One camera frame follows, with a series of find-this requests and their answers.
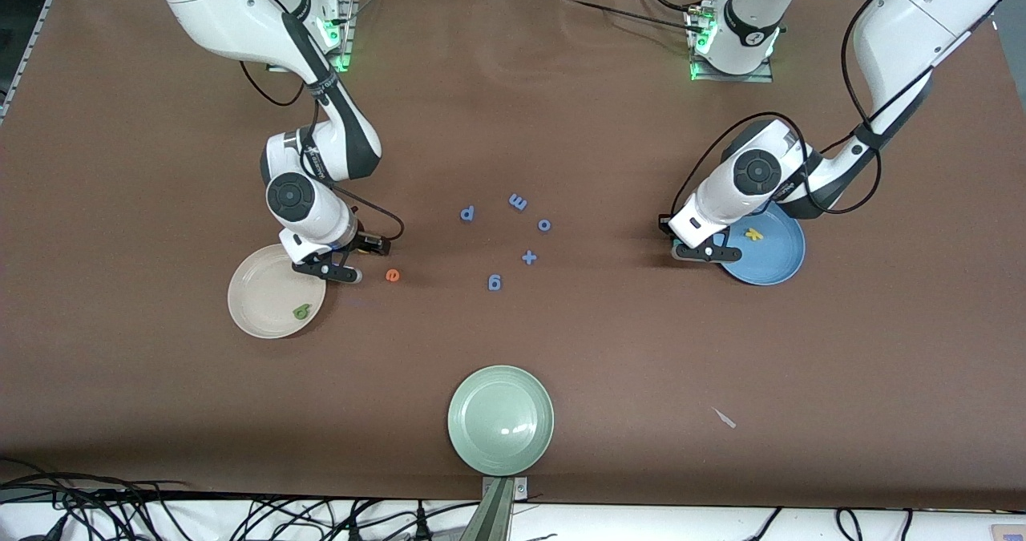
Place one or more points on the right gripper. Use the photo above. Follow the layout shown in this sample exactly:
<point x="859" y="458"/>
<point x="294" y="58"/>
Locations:
<point x="362" y="242"/>

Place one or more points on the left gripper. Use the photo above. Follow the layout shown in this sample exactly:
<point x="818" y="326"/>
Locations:
<point x="664" y="228"/>

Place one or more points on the green foam letter a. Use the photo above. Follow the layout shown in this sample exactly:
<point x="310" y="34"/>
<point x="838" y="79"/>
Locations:
<point x="304" y="313"/>

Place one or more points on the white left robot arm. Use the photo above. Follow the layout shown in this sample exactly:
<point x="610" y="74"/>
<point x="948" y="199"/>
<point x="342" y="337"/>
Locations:
<point x="906" y="36"/>

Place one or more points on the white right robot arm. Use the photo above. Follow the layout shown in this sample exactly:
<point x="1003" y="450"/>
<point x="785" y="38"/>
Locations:
<point x="224" y="4"/>

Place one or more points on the blue plate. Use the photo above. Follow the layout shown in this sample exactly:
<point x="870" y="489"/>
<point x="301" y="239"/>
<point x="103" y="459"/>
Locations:
<point x="769" y="264"/>

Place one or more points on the beige plate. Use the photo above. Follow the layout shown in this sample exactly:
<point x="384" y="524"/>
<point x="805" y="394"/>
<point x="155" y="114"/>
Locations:
<point x="256" y="300"/>

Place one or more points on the blue foam letter p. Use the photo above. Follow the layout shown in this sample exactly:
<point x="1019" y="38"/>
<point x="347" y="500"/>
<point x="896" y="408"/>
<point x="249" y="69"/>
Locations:
<point x="465" y="215"/>

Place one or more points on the white paper scrap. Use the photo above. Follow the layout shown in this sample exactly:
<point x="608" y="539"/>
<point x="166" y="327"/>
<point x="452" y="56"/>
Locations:
<point x="725" y="419"/>

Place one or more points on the blue foam letter g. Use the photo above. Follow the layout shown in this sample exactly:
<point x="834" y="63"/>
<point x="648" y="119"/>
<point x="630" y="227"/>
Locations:
<point x="498" y="282"/>

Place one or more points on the blue foam letter m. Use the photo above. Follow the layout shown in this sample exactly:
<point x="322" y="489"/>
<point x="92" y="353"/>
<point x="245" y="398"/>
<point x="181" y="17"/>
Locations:
<point x="518" y="202"/>

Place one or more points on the pale green plate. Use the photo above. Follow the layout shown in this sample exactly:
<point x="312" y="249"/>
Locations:
<point x="501" y="421"/>

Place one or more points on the brown table cover sheet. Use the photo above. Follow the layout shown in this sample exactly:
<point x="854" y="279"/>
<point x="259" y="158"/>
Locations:
<point x="513" y="124"/>

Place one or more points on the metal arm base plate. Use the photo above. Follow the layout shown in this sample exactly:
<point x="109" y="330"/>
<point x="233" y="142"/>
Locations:
<point x="761" y="76"/>
<point x="345" y="24"/>

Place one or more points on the silver camera mount bracket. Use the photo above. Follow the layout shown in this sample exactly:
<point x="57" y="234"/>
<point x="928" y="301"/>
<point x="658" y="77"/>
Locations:
<point x="521" y="489"/>

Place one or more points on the grey camera mount bar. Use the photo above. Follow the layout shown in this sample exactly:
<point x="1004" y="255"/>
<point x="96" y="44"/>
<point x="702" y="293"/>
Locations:
<point x="493" y="517"/>

